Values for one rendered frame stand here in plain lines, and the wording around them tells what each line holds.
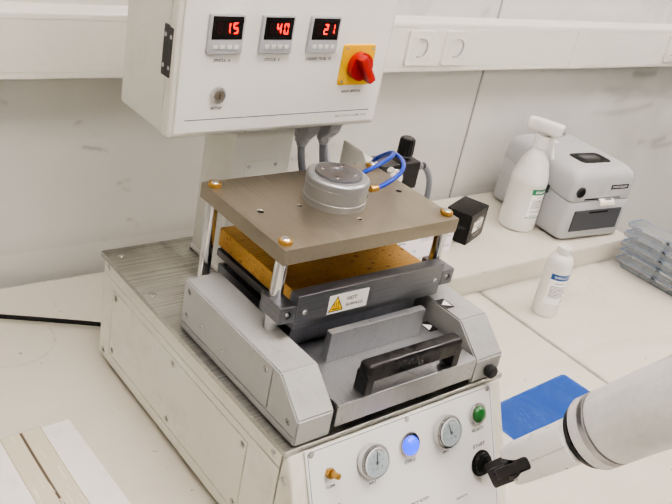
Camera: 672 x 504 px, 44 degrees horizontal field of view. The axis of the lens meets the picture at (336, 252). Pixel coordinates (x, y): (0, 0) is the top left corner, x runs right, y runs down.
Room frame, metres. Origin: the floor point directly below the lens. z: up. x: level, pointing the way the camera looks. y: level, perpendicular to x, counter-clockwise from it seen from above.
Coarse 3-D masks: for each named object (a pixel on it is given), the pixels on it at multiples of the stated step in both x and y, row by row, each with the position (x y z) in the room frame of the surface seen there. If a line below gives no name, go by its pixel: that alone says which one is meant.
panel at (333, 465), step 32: (416, 416) 0.82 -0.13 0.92; (320, 448) 0.72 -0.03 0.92; (352, 448) 0.74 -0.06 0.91; (480, 448) 0.87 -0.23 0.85; (320, 480) 0.71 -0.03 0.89; (352, 480) 0.73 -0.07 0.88; (384, 480) 0.76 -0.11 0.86; (416, 480) 0.79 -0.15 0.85; (448, 480) 0.82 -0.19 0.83; (480, 480) 0.85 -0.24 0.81
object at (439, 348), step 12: (444, 336) 0.86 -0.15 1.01; (456, 336) 0.86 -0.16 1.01; (408, 348) 0.81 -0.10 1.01; (420, 348) 0.82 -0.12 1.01; (432, 348) 0.83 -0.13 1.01; (444, 348) 0.84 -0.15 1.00; (456, 348) 0.85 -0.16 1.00; (372, 360) 0.77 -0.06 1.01; (384, 360) 0.78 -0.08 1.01; (396, 360) 0.79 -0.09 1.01; (408, 360) 0.80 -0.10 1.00; (420, 360) 0.81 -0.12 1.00; (432, 360) 0.83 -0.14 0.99; (444, 360) 0.86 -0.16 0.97; (456, 360) 0.86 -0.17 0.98; (360, 372) 0.77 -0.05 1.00; (372, 372) 0.76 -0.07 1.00; (384, 372) 0.77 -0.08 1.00; (396, 372) 0.79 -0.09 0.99; (360, 384) 0.77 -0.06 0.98; (372, 384) 0.77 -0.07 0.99
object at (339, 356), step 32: (384, 320) 0.86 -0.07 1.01; (416, 320) 0.90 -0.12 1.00; (320, 352) 0.83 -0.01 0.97; (352, 352) 0.84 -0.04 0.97; (384, 352) 0.86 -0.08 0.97; (352, 384) 0.78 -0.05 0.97; (384, 384) 0.79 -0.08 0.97; (416, 384) 0.82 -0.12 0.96; (448, 384) 0.86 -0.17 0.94; (352, 416) 0.75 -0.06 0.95
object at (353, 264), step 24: (240, 240) 0.92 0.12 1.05; (240, 264) 0.91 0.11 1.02; (264, 264) 0.87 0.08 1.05; (312, 264) 0.90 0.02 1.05; (336, 264) 0.91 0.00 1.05; (360, 264) 0.92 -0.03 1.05; (384, 264) 0.94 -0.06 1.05; (408, 264) 0.95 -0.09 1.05; (264, 288) 0.87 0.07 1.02; (288, 288) 0.83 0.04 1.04
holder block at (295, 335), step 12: (228, 276) 0.92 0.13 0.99; (240, 288) 0.90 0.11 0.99; (252, 288) 0.90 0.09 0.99; (252, 300) 0.88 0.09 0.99; (372, 312) 0.91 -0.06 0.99; (384, 312) 0.93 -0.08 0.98; (324, 324) 0.86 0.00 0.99; (336, 324) 0.87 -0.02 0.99; (288, 336) 0.83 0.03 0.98; (300, 336) 0.84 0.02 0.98; (312, 336) 0.85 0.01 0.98; (324, 336) 0.86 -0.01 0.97
